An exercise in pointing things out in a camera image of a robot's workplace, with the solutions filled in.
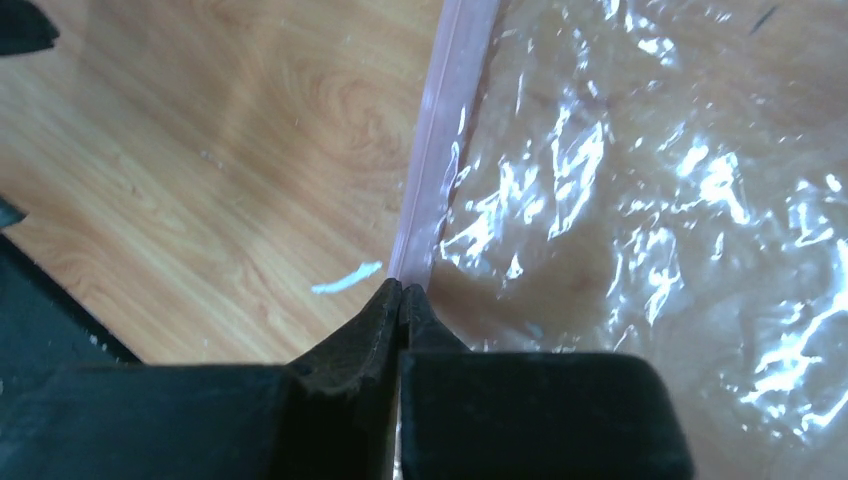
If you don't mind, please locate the clear pink zip bag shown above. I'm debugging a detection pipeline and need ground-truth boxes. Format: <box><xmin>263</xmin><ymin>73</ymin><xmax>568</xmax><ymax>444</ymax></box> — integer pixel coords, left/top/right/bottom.
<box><xmin>388</xmin><ymin>1</ymin><xmax>847</xmax><ymax>479</ymax></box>

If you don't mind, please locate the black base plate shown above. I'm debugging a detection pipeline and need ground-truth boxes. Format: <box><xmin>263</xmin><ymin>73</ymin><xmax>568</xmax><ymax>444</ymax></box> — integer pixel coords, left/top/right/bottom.
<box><xmin>1</xmin><ymin>200</ymin><xmax>143</xmax><ymax>385</ymax></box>

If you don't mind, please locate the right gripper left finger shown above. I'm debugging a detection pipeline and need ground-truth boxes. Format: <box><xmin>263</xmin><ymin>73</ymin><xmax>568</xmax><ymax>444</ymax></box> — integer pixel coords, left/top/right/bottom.
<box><xmin>1</xmin><ymin>279</ymin><xmax>402</xmax><ymax>479</ymax></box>

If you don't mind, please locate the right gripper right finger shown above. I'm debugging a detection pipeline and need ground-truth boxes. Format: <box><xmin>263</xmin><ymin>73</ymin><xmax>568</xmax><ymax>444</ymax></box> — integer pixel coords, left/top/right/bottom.
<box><xmin>398</xmin><ymin>285</ymin><xmax>695</xmax><ymax>479</ymax></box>

